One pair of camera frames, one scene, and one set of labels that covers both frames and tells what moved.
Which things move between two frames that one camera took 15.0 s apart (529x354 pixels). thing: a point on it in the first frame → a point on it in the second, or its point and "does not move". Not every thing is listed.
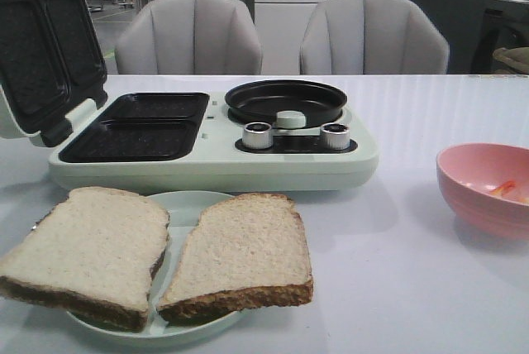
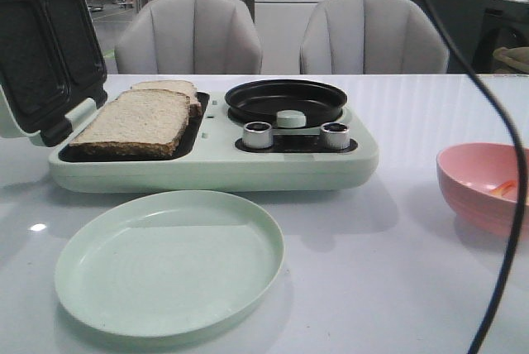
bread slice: [245, 252] → [147, 123]
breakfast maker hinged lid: [51, 58] does not move
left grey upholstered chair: [190, 34] does not move
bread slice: [93, 255] → [179, 87]
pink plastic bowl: [488, 185] does not move
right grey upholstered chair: [371, 34] does not move
